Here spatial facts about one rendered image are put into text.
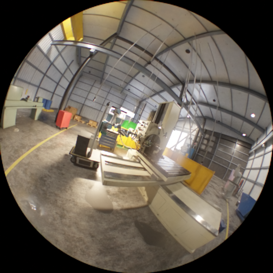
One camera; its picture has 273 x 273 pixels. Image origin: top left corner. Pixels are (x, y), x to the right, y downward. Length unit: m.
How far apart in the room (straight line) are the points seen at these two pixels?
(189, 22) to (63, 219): 8.15
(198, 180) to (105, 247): 3.67
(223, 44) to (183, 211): 7.42
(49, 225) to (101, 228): 0.79
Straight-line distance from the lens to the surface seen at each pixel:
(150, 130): 2.61
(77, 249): 1.48
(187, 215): 1.70
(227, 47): 6.93
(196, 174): 3.93
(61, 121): 4.72
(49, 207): 1.67
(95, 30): 10.81
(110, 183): 1.20
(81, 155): 2.29
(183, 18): 6.71
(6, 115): 4.34
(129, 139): 5.46
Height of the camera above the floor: 1.47
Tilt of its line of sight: 5 degrees down
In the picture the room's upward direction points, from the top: 23 degrees clockwise
